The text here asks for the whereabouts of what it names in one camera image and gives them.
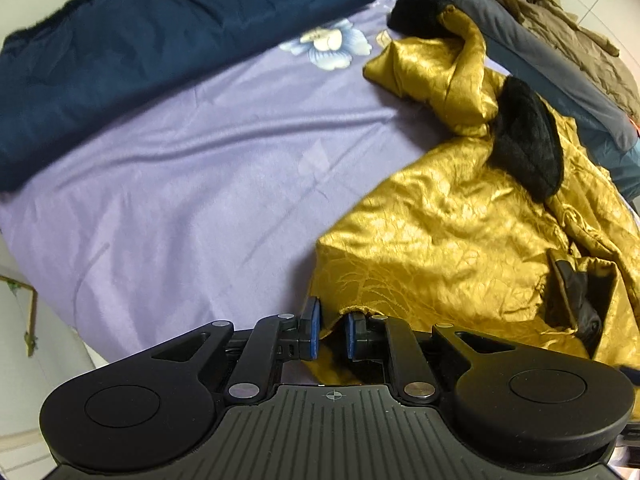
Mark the purple floral bedsheet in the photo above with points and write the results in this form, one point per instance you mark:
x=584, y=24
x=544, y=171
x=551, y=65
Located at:
x=200, y=200

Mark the navy blue garment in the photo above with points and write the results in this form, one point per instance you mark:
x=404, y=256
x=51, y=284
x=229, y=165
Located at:
x=150, y=45

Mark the teal cloth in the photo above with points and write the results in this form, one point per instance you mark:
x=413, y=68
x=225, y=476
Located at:
x=617, y=165

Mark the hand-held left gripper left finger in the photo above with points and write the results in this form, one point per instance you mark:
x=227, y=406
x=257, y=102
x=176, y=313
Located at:
x=313, y=329

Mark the olive padded jacket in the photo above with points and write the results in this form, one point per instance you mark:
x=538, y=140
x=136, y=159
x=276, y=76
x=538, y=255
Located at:
x=565, y=20

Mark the wooden picture frame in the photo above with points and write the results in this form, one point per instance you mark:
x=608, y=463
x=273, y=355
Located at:
x=31, y=320

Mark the gold jacket with black fur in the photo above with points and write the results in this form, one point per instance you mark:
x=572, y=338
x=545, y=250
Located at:
x=450, y=240

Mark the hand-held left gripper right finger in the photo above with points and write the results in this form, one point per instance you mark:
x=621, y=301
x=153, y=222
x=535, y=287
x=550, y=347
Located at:
x=352, y=336

